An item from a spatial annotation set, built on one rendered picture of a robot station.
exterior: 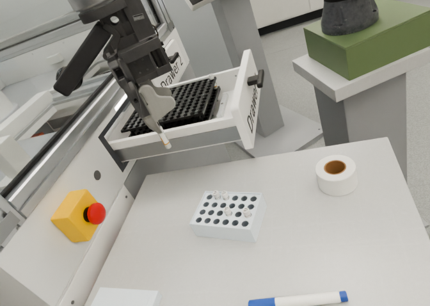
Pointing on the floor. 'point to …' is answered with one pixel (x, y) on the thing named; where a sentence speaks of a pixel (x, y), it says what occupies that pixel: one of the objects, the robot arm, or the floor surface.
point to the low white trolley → (278, 235)
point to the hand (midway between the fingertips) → (152, 126)
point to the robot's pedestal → (364, 103)
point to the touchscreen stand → (264, 141)
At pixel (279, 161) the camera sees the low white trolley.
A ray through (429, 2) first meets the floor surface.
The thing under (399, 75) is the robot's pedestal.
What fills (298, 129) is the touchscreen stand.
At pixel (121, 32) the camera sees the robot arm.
